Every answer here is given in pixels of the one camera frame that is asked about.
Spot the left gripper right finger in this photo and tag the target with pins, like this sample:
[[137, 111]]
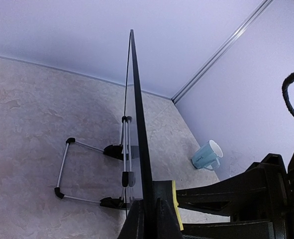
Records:
[[166, 226]]

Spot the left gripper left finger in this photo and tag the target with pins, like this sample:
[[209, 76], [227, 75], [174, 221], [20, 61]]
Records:
[[133, 227]]

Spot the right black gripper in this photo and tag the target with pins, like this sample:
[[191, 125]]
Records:
[[259, 202]]

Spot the yellow black whiteboard eraser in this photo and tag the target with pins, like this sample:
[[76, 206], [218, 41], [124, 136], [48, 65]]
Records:
[[166, 190]]

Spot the white whiteboard black frame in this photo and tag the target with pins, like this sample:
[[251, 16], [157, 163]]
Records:
[[140, 187]]

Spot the light blue ceramic mug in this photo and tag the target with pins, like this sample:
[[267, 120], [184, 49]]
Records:
[[208, 156]]

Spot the whiteboard wire stand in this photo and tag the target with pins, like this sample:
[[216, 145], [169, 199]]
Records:
[[100, 176]]

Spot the right aluminium corner post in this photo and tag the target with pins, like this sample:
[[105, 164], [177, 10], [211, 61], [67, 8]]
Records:
[[225, 46]]

